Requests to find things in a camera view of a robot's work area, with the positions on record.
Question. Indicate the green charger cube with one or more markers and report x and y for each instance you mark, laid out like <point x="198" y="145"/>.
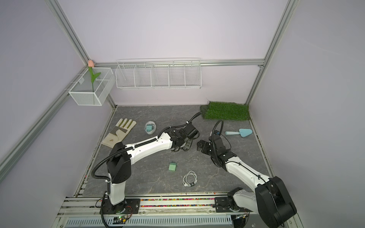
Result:
<point x="172" y="166"/>

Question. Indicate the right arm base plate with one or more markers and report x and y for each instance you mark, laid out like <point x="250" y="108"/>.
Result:
<point x="226" y="204"/>

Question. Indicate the artificial pink tulip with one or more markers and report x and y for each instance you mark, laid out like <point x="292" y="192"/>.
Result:
<point x="93" y="76"/>

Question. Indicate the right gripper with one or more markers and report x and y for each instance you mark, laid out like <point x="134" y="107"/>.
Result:
<point x="206" y="145"/>

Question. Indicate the teal garden trowel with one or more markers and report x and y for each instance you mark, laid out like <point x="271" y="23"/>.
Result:
<point x="241" y="132"/>

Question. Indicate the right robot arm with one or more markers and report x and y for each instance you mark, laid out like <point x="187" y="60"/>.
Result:
<point x="269" y="198"/>

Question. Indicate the teal charger cube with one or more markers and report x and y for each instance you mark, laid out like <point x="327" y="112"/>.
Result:
<point x="149" y="128"/>

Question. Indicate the beige work glove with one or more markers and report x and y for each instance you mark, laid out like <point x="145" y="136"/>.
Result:
<point x="118" y="132"/>

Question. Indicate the clear round pouch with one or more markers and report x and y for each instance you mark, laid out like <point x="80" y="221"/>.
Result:
<point x="150" y="123"/>

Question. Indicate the white wire shelf basket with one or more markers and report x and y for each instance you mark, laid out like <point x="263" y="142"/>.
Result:
<point x="159" y="73"/>

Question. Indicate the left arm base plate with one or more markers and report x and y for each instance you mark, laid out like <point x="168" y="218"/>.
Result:
<point x="128" y="206"/>

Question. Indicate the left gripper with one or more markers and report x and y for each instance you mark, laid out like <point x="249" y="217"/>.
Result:
<point x="188" y="145"/>

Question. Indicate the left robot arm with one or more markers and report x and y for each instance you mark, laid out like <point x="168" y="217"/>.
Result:
<point x="116" y="168"/>

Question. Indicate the white mesh box basket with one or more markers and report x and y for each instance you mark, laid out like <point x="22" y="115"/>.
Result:
<point x="82" y="93"/>

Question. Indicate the green artificial grass mat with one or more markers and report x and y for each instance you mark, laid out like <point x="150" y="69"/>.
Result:
<point x="225" y="111"/>

